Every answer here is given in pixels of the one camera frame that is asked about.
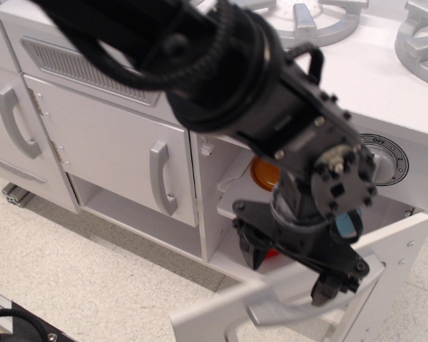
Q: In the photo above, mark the orange toy food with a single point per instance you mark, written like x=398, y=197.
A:
x=264, y=174

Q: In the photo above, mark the silver left stove burner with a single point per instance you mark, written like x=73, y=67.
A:
x=323, y=22

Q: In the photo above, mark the aluminium frame extrusion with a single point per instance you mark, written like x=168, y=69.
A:
x=17, y=195

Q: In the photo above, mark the white toy kitchen unit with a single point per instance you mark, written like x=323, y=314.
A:
x=105, y=298

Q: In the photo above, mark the red toy strawberry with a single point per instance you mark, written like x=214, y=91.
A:
x=272, y=253

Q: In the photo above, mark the white cabinet door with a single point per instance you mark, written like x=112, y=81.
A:
x=109, y=147
x=44, y=175

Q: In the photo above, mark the grey cabinet door handle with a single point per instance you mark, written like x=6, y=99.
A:
x=158, y=157

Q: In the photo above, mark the light blue toy plate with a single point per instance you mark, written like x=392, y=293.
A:
x=349, y=225

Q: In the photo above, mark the white oven door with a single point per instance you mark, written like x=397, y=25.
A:
x=283, y=296

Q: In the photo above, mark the grey far left handle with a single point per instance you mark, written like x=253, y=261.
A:
x=8, y=101

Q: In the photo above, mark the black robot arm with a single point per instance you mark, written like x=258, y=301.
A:
x=225, y=72

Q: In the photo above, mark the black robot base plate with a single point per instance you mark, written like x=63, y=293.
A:
x=19, y=324

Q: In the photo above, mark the silver right stove burner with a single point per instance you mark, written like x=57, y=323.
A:
x=412, y=51

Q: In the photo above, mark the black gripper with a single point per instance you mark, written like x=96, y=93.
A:
x=314, y=242

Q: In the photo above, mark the silver stove burner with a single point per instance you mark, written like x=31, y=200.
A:
x=412, y=51
x=323, y=22

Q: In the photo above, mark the grey vent grille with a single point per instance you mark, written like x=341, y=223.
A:
x=71, y=65

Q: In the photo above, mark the grey right timer knob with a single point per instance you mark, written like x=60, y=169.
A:
x=391, y=163

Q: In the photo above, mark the white far left cabinet door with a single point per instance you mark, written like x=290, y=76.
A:
x=44, y=175

